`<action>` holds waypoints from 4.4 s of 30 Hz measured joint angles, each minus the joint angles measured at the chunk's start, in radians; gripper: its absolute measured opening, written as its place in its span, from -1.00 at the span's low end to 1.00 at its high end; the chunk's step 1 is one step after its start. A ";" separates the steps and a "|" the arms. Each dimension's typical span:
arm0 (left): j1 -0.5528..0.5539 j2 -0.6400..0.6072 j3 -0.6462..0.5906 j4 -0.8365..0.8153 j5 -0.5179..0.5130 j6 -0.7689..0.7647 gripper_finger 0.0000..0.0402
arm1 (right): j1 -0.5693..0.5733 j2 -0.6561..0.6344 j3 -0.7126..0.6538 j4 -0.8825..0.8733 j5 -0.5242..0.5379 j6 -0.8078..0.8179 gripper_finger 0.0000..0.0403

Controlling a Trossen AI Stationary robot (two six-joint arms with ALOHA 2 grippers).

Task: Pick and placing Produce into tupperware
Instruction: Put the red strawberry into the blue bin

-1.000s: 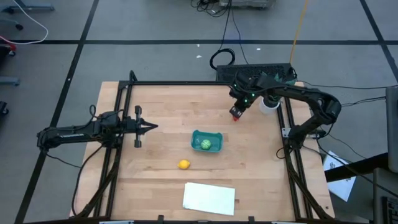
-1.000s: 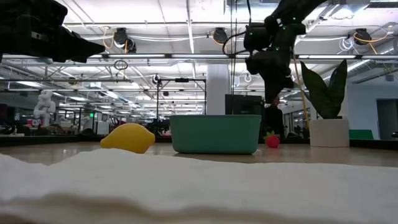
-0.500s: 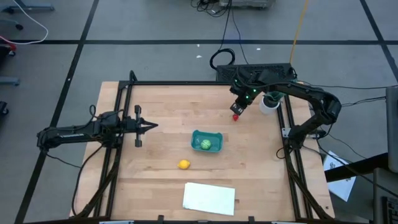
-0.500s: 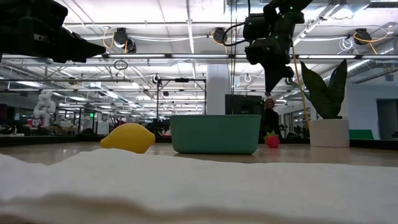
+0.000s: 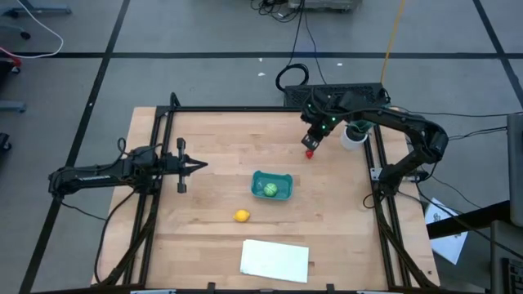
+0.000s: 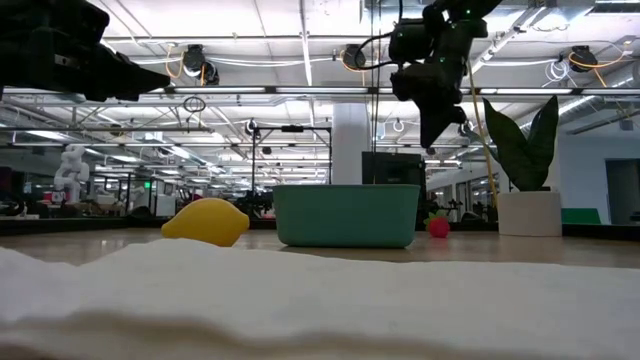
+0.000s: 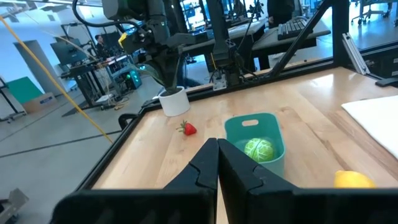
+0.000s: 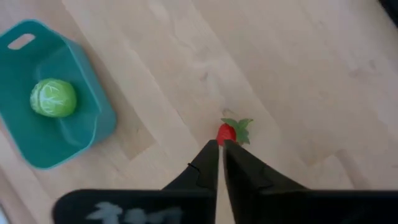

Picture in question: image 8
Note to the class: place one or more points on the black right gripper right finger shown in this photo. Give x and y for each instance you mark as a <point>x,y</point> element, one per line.
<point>245,180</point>

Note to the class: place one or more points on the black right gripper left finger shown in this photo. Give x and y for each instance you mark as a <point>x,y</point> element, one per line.
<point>205,174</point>

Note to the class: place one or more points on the red toy strawberry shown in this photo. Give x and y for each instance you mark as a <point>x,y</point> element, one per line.
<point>226,133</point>

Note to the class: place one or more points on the green toy cabbage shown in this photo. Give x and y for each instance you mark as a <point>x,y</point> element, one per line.
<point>53,98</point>

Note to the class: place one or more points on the teal plastic container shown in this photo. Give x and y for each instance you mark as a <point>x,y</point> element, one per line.
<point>18,130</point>

